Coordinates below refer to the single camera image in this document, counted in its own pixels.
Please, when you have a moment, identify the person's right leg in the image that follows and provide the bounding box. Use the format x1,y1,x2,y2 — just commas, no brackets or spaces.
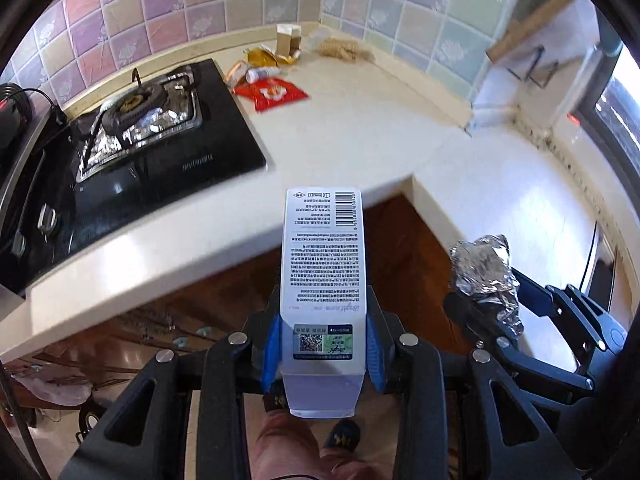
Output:
320,447,396,480

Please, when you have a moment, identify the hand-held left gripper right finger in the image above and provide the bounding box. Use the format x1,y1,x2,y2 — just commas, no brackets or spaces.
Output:
365,310,583,480

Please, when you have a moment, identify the person's leg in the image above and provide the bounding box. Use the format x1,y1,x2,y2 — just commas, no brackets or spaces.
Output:
320,447,396,480
250,407,326,480

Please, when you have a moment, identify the wooden drawer front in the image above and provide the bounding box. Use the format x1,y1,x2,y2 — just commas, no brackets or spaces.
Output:
40,305,236,376

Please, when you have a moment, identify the window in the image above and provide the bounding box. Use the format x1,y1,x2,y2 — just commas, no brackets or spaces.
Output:
590,55,640,171

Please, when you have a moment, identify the person's left shoe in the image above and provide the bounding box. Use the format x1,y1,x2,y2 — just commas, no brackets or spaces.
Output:
262,390,289,414

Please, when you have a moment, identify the black glass gas stove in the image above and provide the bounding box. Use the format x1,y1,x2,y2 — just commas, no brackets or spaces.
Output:
0,57,276,296

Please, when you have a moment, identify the person's right shoe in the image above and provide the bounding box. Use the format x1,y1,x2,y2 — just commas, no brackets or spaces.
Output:
322,420,362,456

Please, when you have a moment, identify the thick black cable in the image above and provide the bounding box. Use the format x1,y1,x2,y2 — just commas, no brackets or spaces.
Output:
0,360,47,480

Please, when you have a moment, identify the red black induction cooker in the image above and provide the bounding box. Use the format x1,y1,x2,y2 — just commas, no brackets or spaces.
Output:
0,82,32,147

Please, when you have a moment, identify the red snack packet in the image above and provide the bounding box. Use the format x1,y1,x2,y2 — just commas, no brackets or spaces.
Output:
234,79,307,112

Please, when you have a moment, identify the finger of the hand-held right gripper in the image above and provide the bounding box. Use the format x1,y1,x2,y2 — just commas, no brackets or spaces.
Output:
510,267,628,361
442,290,596,406

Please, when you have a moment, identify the white cutting board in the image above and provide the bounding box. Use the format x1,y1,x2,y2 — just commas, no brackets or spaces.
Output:
500,0,597,81

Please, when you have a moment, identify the person's left leg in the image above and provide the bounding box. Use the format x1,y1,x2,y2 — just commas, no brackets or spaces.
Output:
250,407,326,480

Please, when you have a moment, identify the black burner grate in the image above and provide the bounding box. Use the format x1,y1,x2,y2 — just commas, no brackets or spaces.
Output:
100,67,168,133

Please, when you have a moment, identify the wooden cutting board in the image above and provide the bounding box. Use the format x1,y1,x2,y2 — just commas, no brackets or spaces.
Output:
486,0,583,63

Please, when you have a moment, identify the yellow wrapper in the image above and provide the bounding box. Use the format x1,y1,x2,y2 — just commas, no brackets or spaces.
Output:
243,45,296,68

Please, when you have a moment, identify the stainless steel shelf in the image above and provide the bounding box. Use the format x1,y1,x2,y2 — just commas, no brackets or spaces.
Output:
0,110,66,302

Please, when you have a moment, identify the person's shoe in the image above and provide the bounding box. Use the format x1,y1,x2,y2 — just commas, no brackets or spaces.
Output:
322,420,362,456
262,390,289,414

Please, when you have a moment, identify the white brown paper carton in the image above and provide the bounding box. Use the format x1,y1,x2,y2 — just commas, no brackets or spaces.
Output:
276,24,303,58

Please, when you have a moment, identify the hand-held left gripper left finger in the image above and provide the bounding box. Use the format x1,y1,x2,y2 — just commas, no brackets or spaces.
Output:
57,285,286,480

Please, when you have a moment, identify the tan fibrous bundle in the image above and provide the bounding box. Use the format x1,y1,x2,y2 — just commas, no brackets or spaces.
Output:
320,37,376,63

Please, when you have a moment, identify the pink wrapper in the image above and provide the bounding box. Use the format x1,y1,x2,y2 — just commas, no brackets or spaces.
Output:
224,60,251,86

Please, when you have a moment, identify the clear plastic bag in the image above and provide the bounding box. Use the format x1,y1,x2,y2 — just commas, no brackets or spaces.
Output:
305,27,333,51

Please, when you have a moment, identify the stainless steel sink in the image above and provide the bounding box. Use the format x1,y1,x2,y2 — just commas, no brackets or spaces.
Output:
582,220,622,306

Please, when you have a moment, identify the black wire rack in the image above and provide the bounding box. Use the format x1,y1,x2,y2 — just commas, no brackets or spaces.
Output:
507,45,561,87

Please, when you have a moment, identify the aluminium foil burner liner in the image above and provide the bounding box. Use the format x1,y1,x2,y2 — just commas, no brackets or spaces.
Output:
75,67,203,183

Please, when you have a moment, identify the pink plastic bag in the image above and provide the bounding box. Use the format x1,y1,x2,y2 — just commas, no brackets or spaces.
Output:
10,370,93,408

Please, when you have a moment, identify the wooden cabinet door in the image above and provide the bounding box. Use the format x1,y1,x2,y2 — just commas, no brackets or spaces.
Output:
115,250,286,342
370,195,477,352

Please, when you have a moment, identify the aluminium foil ball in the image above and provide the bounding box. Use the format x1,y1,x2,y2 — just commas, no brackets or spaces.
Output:
449,234,525,338

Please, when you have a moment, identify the white printed box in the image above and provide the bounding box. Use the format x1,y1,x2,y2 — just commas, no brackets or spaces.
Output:
280,187,373,418

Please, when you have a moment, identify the black power cable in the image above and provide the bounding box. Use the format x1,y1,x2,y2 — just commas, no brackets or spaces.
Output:
20,87,69,124

